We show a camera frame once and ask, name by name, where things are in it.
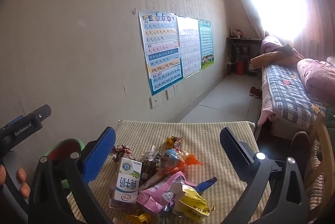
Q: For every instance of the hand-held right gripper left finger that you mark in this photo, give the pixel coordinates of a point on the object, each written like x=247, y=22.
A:
x=100, y=153

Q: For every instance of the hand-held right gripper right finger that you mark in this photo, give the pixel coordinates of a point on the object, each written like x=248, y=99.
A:
x=231, y=145

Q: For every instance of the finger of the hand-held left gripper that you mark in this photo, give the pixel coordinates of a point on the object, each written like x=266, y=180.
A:
x=43, y=112

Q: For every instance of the red bin with green rim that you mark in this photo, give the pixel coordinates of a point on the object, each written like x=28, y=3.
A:
x=64, y=148

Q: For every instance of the white milk carton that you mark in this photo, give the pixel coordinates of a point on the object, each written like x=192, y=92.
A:
x=127, y=182

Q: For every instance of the orange wrapper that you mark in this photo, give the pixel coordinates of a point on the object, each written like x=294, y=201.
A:
x=191, y=159

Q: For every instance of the blue wrapper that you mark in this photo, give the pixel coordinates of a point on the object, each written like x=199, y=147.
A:
x=206, y=183

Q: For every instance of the yellow packet with brown dots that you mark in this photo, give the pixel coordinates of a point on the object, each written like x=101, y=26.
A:
x=170, y=140

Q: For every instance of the pink wrapper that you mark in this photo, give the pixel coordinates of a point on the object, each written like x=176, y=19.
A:
x=154, y=192

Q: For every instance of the person's left hand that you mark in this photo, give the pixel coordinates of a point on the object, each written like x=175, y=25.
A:
x=23, y=182

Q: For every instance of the crumpled foil wrapper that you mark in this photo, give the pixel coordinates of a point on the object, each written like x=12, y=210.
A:
x=123, y=150

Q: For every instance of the beige checked tablecloth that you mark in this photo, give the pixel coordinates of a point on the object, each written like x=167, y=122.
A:
x=199, y=132

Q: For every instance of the dark brown wrapper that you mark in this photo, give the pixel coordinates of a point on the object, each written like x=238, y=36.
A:
x=150, y=166

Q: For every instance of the red patterned wrapper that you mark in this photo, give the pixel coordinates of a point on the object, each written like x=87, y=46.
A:
x=179, y=142

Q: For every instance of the sofa with pink cushions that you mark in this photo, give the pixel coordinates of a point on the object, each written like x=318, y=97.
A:
x=277, y=114

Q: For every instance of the red shoe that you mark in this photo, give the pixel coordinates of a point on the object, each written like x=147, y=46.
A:
x=251, y=91
x=258, y=93

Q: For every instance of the blue cartoon candy packet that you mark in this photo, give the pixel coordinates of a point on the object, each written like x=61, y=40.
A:
x=170, y=158

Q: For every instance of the white and yellow wrapper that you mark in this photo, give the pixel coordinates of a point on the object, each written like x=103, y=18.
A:
x=193, y=205

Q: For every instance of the small yellow wrapper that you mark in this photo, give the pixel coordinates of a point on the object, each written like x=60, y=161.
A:
x=138, y=217

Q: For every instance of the red container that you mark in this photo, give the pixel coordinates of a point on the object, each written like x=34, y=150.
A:
x=240, y=68

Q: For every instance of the blue checked quilt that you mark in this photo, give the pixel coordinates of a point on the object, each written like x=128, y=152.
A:
x=285, y=87

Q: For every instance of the wooden chair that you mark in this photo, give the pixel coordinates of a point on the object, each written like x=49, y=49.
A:
x=318, y=129

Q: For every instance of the floral chair cushion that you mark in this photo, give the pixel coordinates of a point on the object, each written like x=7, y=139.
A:
x=315, y=182

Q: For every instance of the tan pillow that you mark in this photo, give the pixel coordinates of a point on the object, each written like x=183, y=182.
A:
x=264, y=59

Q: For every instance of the dark metal shelf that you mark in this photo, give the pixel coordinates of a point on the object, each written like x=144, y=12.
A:
x=243, y=40

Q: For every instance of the pink pillow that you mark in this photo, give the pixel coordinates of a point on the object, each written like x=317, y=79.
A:
x=271, y=44

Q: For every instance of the dark cloth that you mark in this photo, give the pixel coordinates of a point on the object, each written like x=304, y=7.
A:
x=284, y=49

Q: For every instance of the pink blanket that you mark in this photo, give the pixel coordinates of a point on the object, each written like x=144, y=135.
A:
x=316, y=74

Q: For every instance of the small red box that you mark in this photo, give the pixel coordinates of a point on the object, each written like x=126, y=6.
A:
x=239, y=33

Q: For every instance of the pink striped curtain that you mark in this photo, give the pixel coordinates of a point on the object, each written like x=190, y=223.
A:
x=240, y=4

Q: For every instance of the white wall socket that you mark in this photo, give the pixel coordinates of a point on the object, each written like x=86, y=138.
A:
x=170, y=94
x=177, y=88
x=155, y=101

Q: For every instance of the white chart wall poster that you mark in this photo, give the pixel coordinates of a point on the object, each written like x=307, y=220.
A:
x=189, y=51

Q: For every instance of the green chart wall poster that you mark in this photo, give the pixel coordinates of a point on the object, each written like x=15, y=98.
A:
x=206, y=43

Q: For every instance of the blue alphabet wall poster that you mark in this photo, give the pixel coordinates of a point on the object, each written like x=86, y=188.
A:
x=162, y=56

